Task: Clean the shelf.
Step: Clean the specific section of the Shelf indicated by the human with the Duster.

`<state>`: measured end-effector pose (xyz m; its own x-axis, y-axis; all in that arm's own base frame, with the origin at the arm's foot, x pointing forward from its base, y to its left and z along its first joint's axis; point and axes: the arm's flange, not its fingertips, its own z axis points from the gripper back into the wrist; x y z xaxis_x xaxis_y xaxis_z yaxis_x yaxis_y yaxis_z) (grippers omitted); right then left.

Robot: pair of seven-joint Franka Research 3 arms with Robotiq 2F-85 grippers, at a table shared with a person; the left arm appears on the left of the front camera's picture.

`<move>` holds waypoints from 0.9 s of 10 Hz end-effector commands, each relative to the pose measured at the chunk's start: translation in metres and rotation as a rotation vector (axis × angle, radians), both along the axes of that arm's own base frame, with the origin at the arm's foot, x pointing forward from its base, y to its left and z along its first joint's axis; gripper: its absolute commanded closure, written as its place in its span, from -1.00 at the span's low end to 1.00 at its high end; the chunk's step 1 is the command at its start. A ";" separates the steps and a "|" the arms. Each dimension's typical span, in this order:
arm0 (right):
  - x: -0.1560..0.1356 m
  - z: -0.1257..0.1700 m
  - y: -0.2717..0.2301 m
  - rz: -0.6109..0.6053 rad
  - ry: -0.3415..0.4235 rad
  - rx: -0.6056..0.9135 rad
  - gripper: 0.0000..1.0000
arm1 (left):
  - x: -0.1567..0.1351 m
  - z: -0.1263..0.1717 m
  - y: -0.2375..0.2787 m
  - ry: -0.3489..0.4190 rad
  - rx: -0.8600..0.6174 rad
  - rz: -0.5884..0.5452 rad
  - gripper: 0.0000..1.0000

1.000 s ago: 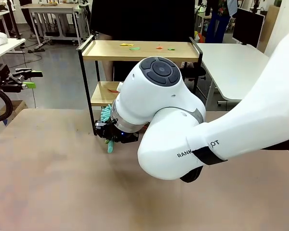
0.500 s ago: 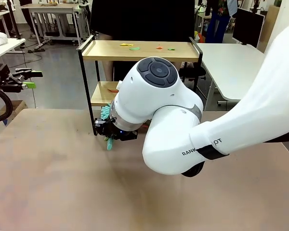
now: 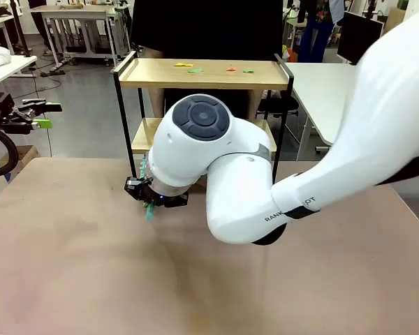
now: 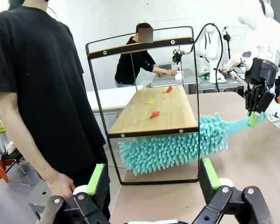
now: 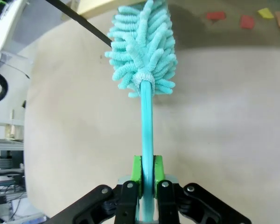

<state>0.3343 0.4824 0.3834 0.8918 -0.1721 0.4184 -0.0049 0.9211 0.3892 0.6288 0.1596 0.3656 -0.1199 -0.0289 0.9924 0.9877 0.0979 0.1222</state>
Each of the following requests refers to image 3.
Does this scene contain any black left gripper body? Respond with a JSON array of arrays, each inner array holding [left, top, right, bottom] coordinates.
[[0, 92, 34, 135]]

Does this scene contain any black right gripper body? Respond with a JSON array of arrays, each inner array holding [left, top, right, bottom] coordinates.
[[139, 188, 191, 210]]

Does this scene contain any teal microfibre duster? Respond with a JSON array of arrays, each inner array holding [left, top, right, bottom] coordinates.
[[138, 153, 159, 223]]

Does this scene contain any person's right forearm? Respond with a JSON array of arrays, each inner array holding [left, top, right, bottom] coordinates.
[[138, 47, 164, 59]]

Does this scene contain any open cardboard box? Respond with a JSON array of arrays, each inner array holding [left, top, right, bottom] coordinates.
[[0, 144, 40, 175]]

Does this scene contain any person in dark trousers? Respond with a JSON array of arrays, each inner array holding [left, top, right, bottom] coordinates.
[[31, 12, 55, 55]]

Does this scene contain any black tripod pole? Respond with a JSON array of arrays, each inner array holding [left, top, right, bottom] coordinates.
[[8, 0, 34, 59]]

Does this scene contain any grey workbench table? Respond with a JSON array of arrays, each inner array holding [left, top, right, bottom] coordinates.
[[30, 3, 131, 67]]

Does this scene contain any black office chair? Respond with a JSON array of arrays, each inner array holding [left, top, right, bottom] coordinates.
[[256, 92, 300, 121]]

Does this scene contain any person in black shirt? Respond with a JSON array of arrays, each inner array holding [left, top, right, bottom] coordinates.
[[129, 0, 284, 119]]

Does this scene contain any large white table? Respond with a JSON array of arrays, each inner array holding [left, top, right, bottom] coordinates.
[[285, 61, 362, 161]]

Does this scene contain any person in blue trousers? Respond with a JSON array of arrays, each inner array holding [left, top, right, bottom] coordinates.
[[297, 0, 346, 64]]

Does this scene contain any black monitor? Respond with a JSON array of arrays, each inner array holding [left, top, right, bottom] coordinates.
[[337, 10, 385, 66]]

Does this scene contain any brown cardboard panel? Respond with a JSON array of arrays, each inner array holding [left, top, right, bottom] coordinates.
[[382, 6, 406, 36]]

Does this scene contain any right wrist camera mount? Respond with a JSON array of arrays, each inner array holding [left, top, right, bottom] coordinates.
[[124, 177, 147, 201]]

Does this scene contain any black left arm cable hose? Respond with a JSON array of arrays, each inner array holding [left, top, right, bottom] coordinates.
[[0, 124, 20, 178]]

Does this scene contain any two-tier wooden shelf black frame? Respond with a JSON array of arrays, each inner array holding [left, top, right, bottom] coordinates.
[[110, 50, 295, 182]]

